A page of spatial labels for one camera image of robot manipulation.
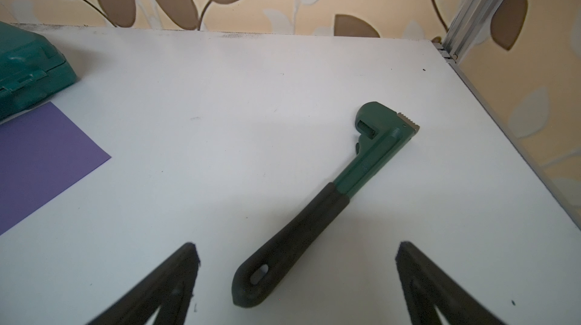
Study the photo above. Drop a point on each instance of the purple square paper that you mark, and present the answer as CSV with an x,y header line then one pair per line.
x,y
43,153

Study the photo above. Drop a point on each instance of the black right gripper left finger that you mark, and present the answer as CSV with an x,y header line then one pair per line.
x,y
164,295

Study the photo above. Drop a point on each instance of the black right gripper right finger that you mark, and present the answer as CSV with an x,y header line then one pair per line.
x,y
429,292

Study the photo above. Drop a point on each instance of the green plastic tool case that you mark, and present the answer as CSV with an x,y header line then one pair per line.
x,y
32,69

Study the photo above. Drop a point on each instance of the aluminium frame post right rear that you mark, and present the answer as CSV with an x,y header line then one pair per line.
x,y
466,25

